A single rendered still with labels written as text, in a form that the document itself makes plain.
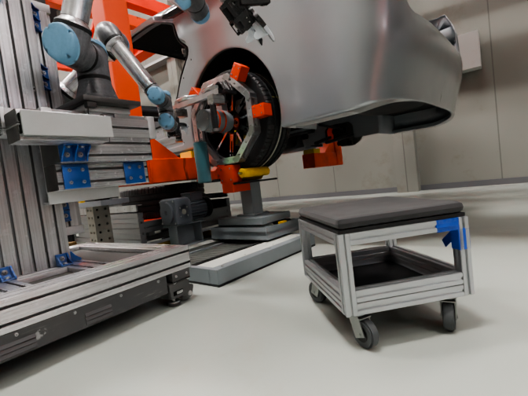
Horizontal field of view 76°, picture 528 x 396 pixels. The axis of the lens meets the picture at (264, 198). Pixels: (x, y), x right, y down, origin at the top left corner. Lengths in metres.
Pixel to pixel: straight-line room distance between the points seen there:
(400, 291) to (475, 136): 4.71
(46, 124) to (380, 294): 1.04
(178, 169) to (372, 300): 1.83
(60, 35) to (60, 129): 0.33
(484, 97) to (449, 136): 0.63
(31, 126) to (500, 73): 5.28
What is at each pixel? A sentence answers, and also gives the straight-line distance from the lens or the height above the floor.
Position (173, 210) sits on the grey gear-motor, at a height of 0.33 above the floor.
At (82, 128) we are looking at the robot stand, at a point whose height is 0.68.
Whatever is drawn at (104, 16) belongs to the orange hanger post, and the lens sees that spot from 2.51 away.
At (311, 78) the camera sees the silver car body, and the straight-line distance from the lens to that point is 1.91.
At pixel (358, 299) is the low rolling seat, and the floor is 0.13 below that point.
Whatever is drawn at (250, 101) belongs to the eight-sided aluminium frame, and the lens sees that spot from 2.03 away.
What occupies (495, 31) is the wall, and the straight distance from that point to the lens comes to 5.73.
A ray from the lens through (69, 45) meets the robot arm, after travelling 1.35.
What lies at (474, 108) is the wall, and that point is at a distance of 5.57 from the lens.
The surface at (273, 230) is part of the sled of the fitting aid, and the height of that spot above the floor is 0.14.
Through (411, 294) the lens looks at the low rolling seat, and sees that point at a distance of 0.96.
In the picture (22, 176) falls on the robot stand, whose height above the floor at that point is 0.57.
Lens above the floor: 0.46
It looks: 3 degrees down
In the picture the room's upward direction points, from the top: 7 degrees counter-clockwise
